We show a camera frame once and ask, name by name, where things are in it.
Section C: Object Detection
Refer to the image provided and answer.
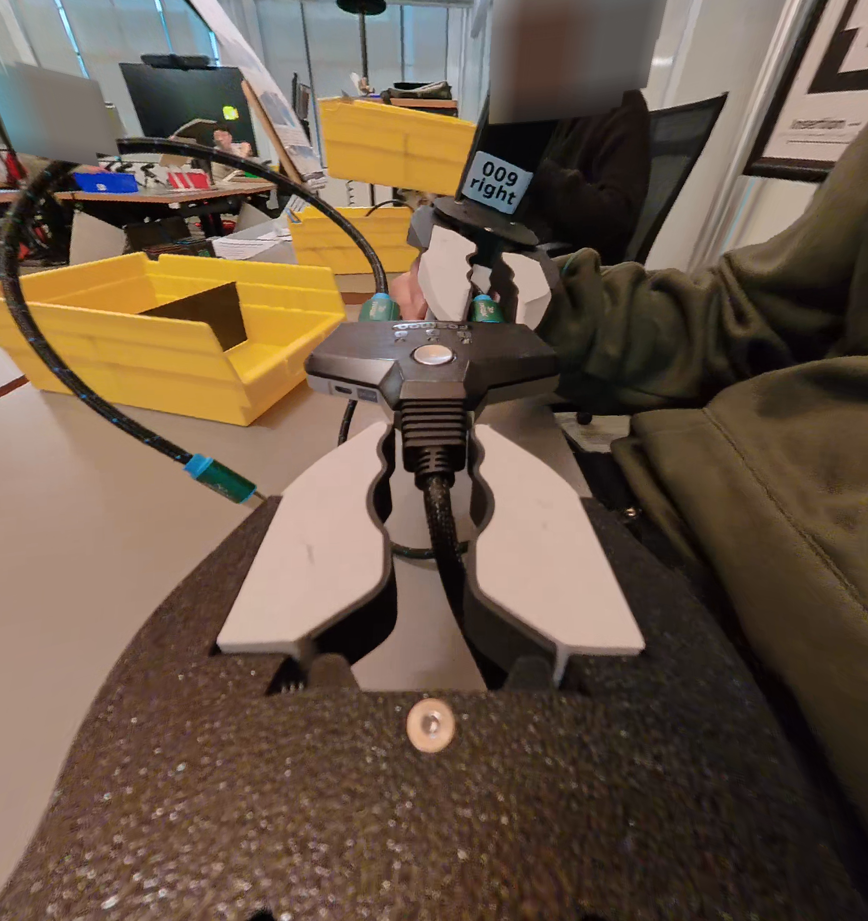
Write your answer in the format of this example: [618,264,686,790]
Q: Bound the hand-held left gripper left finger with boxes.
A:
[216,421,399,673]

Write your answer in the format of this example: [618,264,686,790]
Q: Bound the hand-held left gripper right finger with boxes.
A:
[466,423,647,685]

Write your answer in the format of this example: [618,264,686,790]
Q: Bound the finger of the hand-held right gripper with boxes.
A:
[504,252,553,328]
[418,224,474,321]

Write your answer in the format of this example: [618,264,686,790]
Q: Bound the braided HDMI cable green plugs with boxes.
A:
[0,138,400,505]
[336,291,508,564]

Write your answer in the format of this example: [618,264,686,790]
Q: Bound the black braided switch cable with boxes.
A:
[421,460,478,634]

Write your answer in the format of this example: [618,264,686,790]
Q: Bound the yellow plastic bin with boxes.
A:
[288,205,422,276]
[317,97,478,199]
[0,252,347,427]

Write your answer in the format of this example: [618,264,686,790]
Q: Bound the person's right forearm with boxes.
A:
[538,94,868,418]

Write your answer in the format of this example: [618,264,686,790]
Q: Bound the raised wooden desk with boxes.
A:
[387,83,460,112]

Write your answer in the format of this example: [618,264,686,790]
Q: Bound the grey desk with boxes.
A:
[0,291,593,893]

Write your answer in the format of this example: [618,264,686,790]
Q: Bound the wooden work desk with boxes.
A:
[56,180,276,238]

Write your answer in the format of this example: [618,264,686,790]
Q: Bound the person's right hand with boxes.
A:
[391,272,429,321]

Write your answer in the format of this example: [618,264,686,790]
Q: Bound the person's black pants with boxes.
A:
[571,432,868,908]

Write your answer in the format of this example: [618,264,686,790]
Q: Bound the black office chair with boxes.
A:
[624,92,730,263]

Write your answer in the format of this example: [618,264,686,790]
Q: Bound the black disc-topped pole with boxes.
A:
[336,0,388,94]

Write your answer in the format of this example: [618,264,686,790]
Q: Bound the olive green hoodie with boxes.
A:
[610,353,868,879]

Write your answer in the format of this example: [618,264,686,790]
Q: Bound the instruction sheet stand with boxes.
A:
[189,0,328,189]

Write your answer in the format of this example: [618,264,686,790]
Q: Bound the black monitor screen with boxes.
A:
[119,63,258,155]

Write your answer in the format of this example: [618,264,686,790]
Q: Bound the framed wall poster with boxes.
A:
[743,0,868,182]

